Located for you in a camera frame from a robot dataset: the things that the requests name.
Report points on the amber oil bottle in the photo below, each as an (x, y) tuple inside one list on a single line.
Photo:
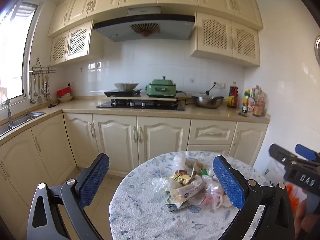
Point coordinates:
[(258, 105)]

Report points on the window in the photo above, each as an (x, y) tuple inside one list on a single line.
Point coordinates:
[(15, 55)]

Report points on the pink white plastic bag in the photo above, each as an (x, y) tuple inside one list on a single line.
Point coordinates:
[(215, 192)]

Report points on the hanging metal skimmer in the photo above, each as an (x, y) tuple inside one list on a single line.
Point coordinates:
[(48, 96)]

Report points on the metal utensil rail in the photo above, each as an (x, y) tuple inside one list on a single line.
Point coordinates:
[(41, 68)]

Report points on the clear bottle red label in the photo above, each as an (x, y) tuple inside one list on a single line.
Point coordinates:
[(251, 102)]

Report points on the steel faucet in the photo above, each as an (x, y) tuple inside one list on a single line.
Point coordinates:
[(9, 112)]

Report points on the clear plastic bag blue label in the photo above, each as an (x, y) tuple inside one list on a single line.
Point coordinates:
[(190, 193)]

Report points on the white printed rice sack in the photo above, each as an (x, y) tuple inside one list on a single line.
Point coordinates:
[(272, 170)]

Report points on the beige kitchen countertop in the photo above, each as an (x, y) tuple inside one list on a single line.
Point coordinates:
[(80, 105)]

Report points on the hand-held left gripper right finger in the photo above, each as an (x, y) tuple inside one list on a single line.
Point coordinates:
[(228, 182)]

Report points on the steel sink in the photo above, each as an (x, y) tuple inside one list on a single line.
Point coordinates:
[(27, 117)]

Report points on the white double wall socket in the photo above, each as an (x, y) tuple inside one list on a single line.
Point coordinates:
[(220, 85)]

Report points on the cream lattice door cabinet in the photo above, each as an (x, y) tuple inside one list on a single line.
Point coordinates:
[(225, 37), (72, 43)]

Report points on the cream base cabinets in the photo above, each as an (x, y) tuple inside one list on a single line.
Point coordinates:
[(115, 142)]

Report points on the round marble table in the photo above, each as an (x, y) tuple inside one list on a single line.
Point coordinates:
[(140, 205)]

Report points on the dark soy sauce bottle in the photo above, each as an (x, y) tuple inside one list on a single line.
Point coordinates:
[(232, 97)]

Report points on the orange plastic bag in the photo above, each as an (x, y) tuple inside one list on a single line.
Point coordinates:
[(291, 193)]

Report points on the hanging metal ladle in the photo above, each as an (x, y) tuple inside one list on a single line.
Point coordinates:
[(32, 100)]

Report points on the black glass gas stove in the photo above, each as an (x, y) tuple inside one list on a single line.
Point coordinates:
[(140, 106)]

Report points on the green electric cooker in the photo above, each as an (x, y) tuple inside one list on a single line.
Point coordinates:
[(161, 86)]

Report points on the grey range hood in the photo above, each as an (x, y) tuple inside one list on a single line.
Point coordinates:
[(115, 30)]

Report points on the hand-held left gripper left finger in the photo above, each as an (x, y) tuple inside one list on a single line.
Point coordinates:
[(96, 177)]

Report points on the yellow cap green bottle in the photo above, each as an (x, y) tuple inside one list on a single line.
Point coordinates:
[(245, 103)]

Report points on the person's right hand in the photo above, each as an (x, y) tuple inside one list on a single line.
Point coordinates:
[(300, 217)]

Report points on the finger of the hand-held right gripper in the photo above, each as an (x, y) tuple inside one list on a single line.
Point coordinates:
[(306, 152), (281, 155)]

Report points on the gold foil wrapper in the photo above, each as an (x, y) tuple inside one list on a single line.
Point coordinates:
[(181, 177)]

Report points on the grey metal wok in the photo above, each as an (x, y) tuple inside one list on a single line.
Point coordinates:
[(126, 86)]

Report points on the red plastic container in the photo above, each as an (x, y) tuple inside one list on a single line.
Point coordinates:
[(63, 92)]

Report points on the tan snack wrapper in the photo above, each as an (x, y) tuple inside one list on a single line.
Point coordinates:
[(197, 166)]

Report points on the hanging metal spatula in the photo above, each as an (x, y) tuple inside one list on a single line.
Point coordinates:
[(40, 97)]

